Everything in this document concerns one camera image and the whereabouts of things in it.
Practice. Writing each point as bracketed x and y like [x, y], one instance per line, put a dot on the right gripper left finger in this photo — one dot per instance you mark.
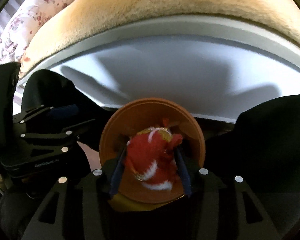
[73, 210]

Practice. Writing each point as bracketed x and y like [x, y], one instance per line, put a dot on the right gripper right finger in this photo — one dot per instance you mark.
[215, 205]

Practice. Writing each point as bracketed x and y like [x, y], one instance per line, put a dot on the orange trash bin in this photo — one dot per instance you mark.
[139, 115]

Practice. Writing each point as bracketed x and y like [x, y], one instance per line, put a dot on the person's black trousers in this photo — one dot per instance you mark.
[265, 146]

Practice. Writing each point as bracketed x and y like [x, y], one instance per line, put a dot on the floral rolled quilt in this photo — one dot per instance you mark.
[19, 22]

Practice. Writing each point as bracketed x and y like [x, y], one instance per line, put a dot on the yellow floral plush blanket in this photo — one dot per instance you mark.
[85, 18]

